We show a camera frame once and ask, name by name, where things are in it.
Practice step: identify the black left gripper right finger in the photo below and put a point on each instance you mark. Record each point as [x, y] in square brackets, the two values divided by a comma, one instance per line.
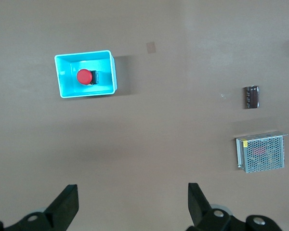
[200, 211]

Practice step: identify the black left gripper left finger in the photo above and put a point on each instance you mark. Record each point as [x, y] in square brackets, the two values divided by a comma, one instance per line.
[60, 211]

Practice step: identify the red mushroom push button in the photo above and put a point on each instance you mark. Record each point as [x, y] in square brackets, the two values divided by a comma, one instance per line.
[84, 76]

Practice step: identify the metal mesh power supply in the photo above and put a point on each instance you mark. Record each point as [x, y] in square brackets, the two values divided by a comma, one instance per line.
[262, 154]

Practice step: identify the dark brown cylindrical capacitor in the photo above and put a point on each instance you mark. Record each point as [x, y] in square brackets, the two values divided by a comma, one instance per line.
[253, 97]

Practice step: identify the cyan plastic bin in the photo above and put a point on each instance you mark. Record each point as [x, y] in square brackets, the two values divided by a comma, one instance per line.
[62, 72]

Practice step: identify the brown tape patch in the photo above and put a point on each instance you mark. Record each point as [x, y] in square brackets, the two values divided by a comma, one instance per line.
[151, 47]

